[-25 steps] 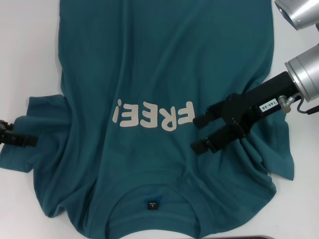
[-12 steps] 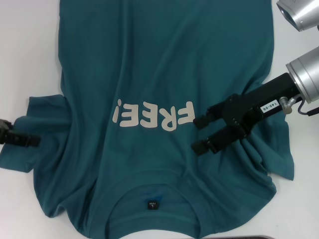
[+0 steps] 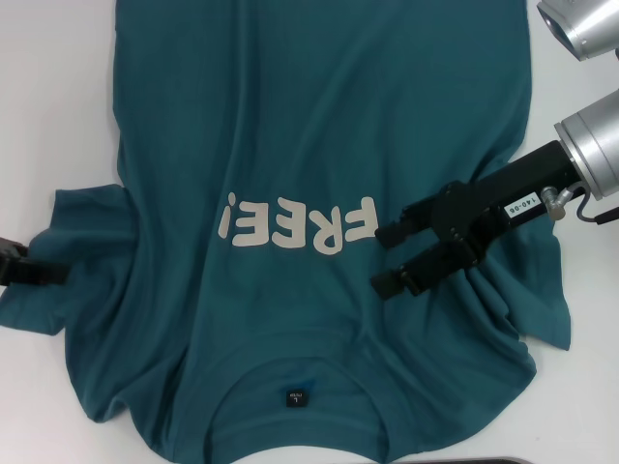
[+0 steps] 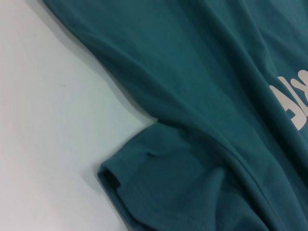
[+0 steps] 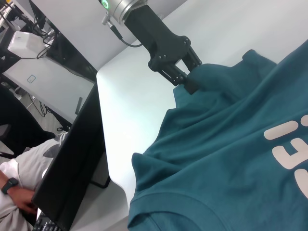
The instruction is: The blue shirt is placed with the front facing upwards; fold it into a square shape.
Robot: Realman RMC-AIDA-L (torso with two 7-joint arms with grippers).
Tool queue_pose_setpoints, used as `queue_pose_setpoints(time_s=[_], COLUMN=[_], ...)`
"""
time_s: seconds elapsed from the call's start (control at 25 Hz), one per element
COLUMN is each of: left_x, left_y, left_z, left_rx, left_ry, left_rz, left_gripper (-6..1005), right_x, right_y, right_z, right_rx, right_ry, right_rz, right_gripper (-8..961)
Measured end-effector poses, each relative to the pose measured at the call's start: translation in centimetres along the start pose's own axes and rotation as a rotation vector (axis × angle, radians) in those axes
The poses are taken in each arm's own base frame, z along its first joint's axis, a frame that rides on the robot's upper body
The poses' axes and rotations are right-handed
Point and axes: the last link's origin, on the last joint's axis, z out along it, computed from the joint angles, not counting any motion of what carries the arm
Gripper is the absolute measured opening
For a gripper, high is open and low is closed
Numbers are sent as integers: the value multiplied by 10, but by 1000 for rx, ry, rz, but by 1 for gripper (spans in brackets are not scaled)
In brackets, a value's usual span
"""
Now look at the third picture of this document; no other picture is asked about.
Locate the teal T-shirt with white print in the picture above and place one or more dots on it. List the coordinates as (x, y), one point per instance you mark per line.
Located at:
(338, 121)

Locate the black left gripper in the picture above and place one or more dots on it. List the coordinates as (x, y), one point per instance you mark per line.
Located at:
(9, 263)

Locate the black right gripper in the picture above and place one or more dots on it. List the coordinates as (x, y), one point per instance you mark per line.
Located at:
(512, 193)

